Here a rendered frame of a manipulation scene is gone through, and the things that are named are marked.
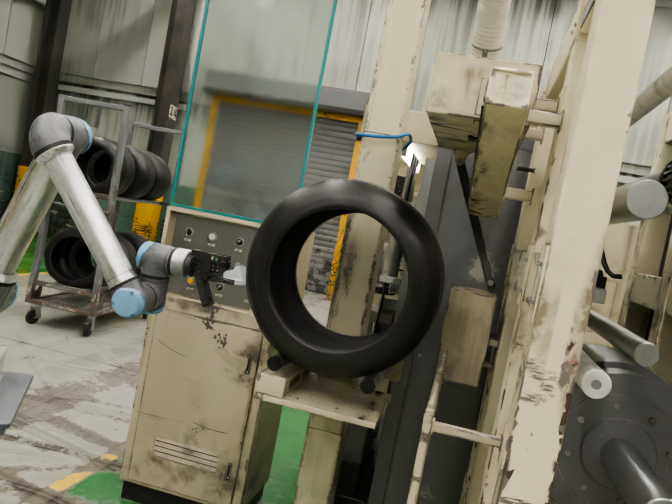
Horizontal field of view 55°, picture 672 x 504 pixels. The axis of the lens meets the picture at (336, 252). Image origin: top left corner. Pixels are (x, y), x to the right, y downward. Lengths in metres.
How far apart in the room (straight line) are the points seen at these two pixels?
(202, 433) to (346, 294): 0.96
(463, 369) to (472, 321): 0.16
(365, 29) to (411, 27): 9.51
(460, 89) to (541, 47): 9.99
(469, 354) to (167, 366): 1.31
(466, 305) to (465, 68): 0.82
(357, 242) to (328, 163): 9.22
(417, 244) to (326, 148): 9.71
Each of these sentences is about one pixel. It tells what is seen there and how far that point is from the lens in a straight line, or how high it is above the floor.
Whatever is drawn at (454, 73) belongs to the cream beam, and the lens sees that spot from 1.61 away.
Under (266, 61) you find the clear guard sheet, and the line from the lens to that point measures 2.77.
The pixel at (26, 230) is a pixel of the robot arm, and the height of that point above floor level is 1.12.
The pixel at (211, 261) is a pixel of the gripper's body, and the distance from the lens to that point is 2.02.
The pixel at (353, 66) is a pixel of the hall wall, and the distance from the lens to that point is 11.66.
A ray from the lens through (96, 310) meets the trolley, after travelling 5.70.
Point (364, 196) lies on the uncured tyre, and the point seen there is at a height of 1.42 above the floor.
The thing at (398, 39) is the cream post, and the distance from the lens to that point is 2.30.
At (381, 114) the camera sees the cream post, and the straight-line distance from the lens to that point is 2.24.
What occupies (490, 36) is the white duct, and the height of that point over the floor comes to 2.12.
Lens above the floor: 1.35
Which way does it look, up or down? 3 degrees down
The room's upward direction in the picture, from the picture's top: 11 degrees clockwise
